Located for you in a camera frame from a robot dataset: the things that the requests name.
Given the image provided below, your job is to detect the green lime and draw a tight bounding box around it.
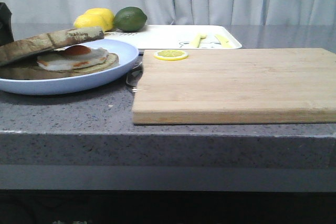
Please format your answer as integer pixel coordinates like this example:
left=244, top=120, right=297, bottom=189
left=113, top=6, right=148, bottom=32

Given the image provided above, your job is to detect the wooden cutting board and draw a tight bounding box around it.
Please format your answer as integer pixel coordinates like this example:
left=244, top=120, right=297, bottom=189
left=132, top=48, right=335, bottom=124

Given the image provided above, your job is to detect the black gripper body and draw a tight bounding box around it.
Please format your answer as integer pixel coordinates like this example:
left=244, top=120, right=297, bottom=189
left=0, top=2, right=14, bottom=46

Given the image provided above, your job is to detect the front yellow lemon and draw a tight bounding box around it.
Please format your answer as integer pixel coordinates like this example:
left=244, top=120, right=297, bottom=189
left=73, top=14, right=109, bottom=31

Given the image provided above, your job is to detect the lemon slice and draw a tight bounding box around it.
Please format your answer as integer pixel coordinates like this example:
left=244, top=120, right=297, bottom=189
left=154, top=49, right=188, bottom=61

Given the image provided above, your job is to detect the white rectangular tray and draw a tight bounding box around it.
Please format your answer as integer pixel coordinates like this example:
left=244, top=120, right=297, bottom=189
left=105, top=25, right=242, bottom=51

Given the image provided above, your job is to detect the blue round plate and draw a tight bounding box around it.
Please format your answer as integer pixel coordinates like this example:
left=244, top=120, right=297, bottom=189
left=1, top=39, right=139, bottom=95

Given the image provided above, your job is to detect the metal cutting board handle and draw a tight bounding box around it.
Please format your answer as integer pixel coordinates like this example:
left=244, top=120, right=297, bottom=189
left=125, top=62, right=143, bottom=94

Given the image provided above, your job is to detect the fried egg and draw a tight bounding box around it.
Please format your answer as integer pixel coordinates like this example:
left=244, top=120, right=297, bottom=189
left=37, top=45, right=109, bottom=71

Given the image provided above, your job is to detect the yellow lemon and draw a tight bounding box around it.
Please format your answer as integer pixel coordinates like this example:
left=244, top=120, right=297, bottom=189
left=73, top=14, right=109, bottom=31
left=85, top=8, right=114, bottom=31

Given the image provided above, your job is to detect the rear yellow lemon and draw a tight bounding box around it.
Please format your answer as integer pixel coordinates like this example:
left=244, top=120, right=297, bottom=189
left=85, top=8, right=114, bottom=31

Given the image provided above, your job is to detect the bread slice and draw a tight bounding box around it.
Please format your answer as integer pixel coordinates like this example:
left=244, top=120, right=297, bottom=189
left=1, top=26, right=104, bottom=66
left=1, top=53, right=119, bottom=80

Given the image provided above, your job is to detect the yellow plastic knife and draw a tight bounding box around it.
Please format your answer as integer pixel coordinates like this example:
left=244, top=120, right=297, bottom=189
left=215, top=34, right=232, bottom=48

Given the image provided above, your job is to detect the yellow plastic fork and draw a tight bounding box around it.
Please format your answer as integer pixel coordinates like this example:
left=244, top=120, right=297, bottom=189
left=189, top=33, right=206, bottom=48

